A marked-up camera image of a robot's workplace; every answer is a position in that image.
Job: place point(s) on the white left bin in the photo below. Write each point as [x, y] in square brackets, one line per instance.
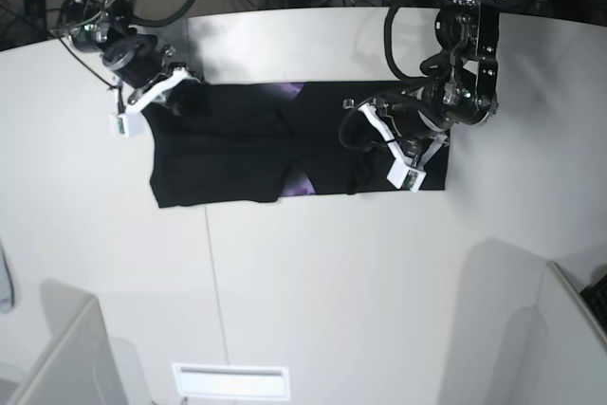
[80, 363]

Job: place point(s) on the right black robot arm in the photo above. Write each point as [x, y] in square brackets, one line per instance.
[111, 28]

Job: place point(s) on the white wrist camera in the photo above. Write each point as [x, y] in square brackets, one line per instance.
[126, 125]
[403, 177]

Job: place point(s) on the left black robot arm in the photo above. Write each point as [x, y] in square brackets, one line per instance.
[456, 86]

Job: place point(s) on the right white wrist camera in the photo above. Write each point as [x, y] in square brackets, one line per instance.
[126, 125]

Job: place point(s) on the black keyboard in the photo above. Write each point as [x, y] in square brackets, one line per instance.
[595, 297]

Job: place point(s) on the black T-shirt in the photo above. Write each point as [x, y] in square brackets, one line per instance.
[261, 142]

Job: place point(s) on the grey folded cloth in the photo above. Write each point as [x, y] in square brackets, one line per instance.
[7, 295]

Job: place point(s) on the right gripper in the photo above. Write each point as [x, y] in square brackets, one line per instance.
[136, 61]

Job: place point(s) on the white bin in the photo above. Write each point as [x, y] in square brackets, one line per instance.
[80, 363]
[554, 352]

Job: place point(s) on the white right bin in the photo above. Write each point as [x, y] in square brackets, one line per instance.
[554, 352]

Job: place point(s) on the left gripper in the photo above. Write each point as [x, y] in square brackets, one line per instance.
[412, 118]

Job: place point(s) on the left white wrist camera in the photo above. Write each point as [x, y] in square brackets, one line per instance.
[403, 177]

